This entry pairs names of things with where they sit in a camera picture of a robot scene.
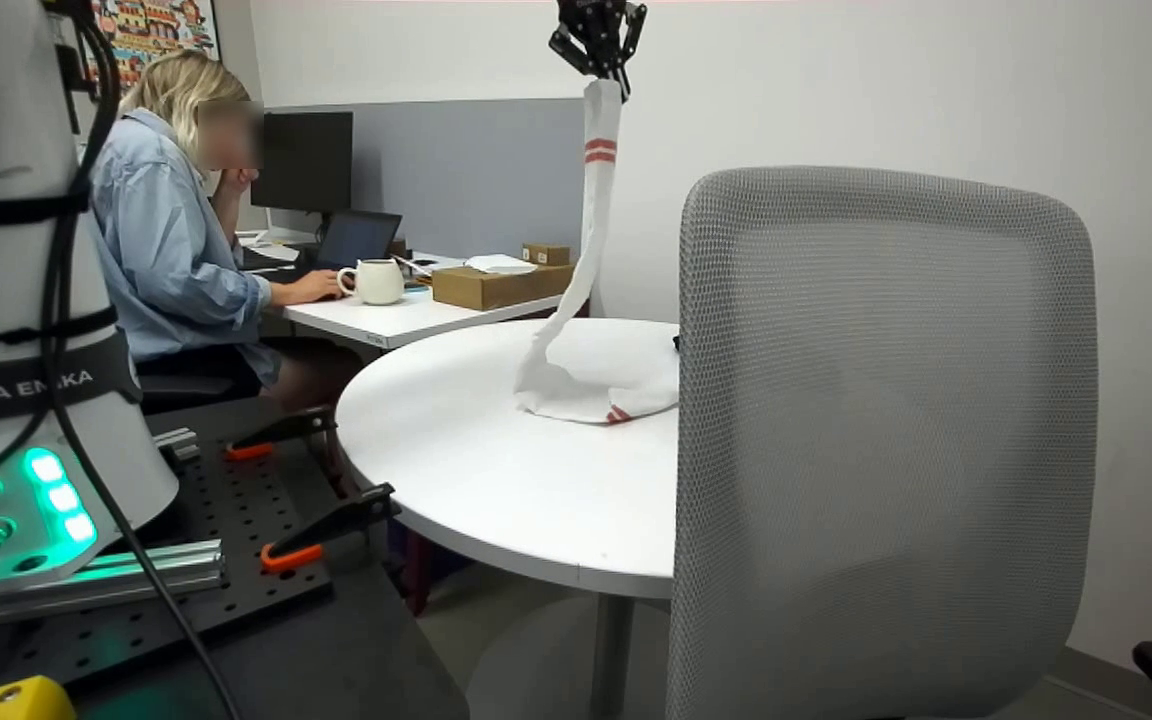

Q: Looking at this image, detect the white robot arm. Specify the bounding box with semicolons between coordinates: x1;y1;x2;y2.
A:
0;0;180;596

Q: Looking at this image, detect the white towel with red stripes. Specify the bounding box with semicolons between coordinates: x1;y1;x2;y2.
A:
512;81;680;429

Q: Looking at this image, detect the grey mesh office chair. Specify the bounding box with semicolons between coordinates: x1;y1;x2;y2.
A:
664;167;1100;720

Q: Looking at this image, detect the white side desk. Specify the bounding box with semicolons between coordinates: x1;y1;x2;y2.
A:
288;255;564;346

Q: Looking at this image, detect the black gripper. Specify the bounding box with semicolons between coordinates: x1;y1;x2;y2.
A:
547;0;649;81

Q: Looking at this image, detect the brown cardboard box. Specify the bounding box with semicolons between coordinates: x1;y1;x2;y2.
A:
431;264;571;307

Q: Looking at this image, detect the small cardboard box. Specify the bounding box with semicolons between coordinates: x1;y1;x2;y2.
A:
523;244;571;269

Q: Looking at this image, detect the grey partition panel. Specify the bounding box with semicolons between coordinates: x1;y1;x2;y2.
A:
260;96;583;255

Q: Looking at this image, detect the white mug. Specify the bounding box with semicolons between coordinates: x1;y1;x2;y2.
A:
338;259;404;307

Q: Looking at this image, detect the colourful wall poster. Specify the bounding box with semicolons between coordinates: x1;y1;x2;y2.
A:
94;0;221;86

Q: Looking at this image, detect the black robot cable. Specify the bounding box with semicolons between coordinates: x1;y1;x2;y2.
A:
0;0;249;720

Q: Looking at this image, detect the yellow object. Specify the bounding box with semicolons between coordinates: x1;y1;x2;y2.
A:
0;677;78;720

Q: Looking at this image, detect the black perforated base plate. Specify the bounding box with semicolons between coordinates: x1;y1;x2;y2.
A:
0;402;344;678

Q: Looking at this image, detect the woman in blue shirt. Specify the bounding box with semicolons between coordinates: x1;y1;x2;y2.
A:
94;53;351;412

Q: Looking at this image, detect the black computer monitor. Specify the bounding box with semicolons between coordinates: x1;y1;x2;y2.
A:
252;113;351;211

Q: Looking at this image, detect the dark laptop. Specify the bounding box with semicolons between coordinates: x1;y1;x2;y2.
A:
300;211;402;270

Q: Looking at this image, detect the black orange clamp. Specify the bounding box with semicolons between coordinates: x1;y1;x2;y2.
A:
226;407;338;463
255;482;397;577

